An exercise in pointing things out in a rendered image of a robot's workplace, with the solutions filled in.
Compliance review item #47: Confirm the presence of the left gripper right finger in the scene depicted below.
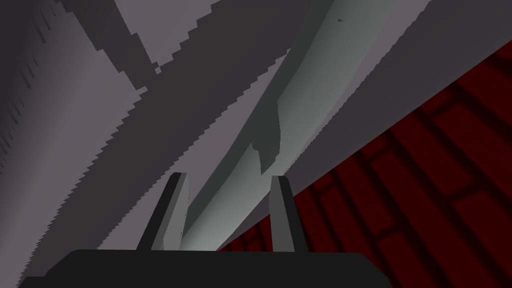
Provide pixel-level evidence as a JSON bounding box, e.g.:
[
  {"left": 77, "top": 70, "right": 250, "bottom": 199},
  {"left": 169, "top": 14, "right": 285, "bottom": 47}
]
[{"left": 268, "top": 175, "right": 310, "bottom": 253}]

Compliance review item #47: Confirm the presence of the grey curved bar handle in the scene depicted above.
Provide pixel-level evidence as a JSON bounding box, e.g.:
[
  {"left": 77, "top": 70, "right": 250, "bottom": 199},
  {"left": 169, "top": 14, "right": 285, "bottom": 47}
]
[{"left": 179, "top": 0, "right": 434, "bottom": 252}]

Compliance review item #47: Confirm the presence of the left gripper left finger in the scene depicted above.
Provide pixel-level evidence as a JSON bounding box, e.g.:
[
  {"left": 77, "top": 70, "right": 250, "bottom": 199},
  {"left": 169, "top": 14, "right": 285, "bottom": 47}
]
[{"left": 136, "top": 172, "right": 191, "bottom": 252}]

